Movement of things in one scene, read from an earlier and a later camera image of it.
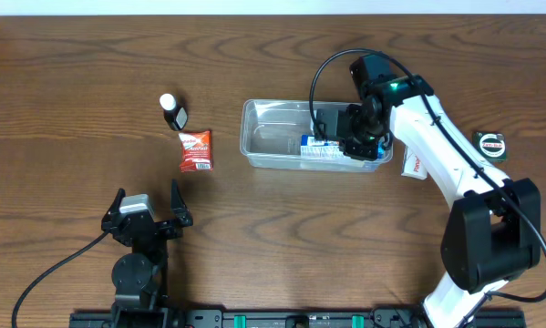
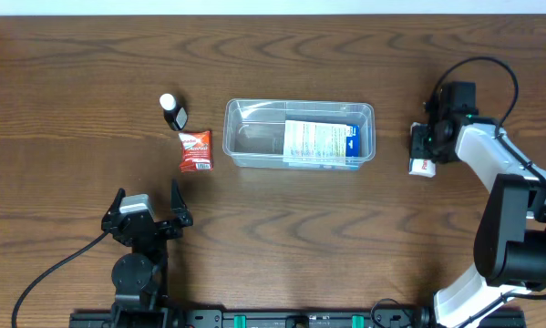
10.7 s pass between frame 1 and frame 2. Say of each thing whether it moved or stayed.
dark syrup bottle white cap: stayed
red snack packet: stayed
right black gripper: moved
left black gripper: stayed
